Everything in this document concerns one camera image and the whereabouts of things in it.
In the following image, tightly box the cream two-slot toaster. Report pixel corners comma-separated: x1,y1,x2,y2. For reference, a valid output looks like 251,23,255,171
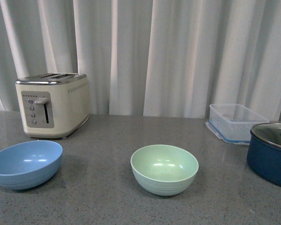
15,73,90,138

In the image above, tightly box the glass pot lid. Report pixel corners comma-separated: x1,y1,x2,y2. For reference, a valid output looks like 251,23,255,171
251,123,281,149

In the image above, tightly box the clear plastic food container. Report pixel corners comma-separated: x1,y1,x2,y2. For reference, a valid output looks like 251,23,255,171
206,104,269,144

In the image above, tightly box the green bowl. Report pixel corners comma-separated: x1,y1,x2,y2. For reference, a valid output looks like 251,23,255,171
130,144,199,196

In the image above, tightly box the white curtain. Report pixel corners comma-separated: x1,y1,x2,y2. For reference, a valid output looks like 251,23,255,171
0,0,281,121

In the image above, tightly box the blue bowl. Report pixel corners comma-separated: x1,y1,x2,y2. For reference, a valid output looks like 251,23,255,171
0,140,63,190

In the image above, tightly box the dark blue cooking pot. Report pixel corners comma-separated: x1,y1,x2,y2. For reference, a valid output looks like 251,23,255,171
246,134,281,187

